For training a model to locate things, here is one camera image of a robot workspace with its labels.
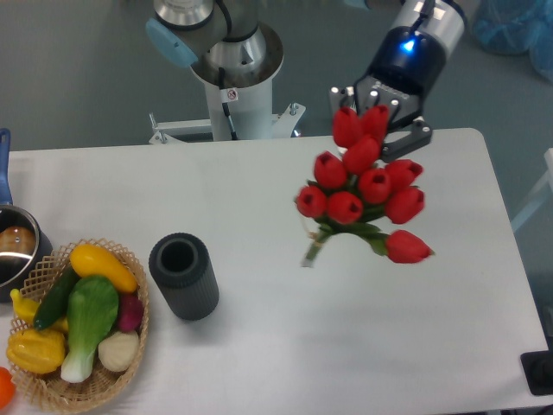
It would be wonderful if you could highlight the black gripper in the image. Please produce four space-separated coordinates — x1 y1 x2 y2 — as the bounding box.
329 26 445 163

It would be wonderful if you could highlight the red tulip bouquet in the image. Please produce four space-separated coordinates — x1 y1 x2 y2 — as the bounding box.
295 105 434 267

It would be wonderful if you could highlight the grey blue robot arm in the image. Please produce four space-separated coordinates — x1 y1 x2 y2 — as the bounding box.
328 1 467 163

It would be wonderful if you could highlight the dark grey ribbed vase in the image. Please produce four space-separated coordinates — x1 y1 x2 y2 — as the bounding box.
149 233 219 321

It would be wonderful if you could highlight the blue plastic bag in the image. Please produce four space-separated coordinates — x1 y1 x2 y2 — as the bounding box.
471 1 552 81

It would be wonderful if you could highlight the black device at table edge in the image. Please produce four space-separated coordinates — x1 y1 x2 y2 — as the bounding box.
520 351 552 396

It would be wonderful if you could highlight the purple radish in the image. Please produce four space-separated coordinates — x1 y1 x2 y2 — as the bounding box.
117 294 144 332

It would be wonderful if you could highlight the yellow squash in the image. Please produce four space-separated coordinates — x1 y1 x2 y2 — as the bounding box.
69 244 138 294

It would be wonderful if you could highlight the green bok choy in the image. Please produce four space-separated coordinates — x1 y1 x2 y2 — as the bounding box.
60 275 119 383

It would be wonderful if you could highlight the white garlic bulb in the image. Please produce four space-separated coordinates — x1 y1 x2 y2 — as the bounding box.
98 331 139 373

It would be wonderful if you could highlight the green cucumber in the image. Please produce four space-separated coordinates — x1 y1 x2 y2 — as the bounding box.
33 265 80 330

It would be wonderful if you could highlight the yellow banana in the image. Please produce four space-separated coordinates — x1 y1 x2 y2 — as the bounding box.
10 289 68 334

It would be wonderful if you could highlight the yellow bell pepper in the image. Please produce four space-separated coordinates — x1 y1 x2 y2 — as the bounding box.
6 329 66 374

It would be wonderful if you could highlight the woven wicker basket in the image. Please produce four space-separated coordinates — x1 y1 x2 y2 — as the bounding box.
8 238 149 414

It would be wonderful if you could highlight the orange fruit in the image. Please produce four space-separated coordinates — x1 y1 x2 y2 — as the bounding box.
0 367 16 410

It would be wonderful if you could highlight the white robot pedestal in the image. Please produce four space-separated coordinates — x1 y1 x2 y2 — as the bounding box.
145 1 305 142

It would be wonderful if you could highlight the white frame at right edge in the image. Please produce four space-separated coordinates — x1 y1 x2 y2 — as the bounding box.
511 148 552 233

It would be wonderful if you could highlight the blue handled steel pot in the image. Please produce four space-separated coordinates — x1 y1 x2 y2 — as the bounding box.
1 128 52 303

